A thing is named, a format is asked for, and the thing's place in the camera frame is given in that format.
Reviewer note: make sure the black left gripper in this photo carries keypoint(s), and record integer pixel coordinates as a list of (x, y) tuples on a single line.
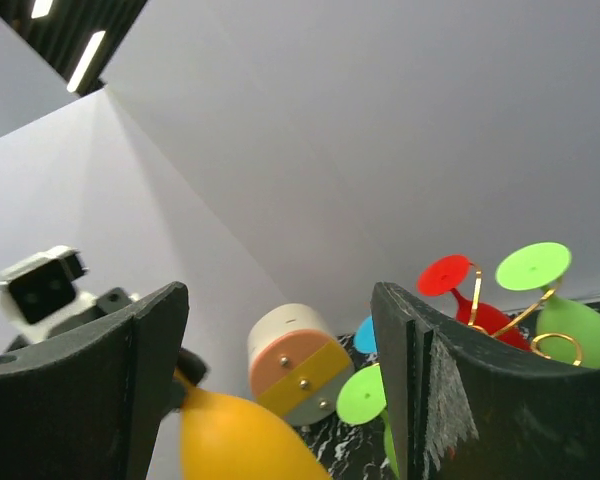
[(95, 310)]

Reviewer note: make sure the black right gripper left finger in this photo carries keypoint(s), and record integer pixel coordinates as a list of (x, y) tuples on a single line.
[(87, 404)]

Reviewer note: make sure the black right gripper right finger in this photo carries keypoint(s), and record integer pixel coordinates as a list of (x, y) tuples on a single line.
[(462, 405)]

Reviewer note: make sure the orange wine glass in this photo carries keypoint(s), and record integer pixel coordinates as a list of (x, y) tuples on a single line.
[(225, 437)]

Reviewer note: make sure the green wine glass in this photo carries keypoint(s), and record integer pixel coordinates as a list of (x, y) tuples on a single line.
[(361, 400), (536, 266)]

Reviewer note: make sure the blue wine glass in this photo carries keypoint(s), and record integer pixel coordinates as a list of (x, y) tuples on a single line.
[(364, 339)]

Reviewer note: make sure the red wine glass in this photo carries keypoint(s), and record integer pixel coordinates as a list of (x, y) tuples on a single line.
[(445, 276)]

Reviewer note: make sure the white drum with coloured lid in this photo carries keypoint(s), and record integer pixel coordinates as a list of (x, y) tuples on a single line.
[(296, 366)]

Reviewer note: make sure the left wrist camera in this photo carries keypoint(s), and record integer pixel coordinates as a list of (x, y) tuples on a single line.
[(38, 293)]

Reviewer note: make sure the gold wire glass rack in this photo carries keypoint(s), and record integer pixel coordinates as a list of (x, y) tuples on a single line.
[(549, 293)]

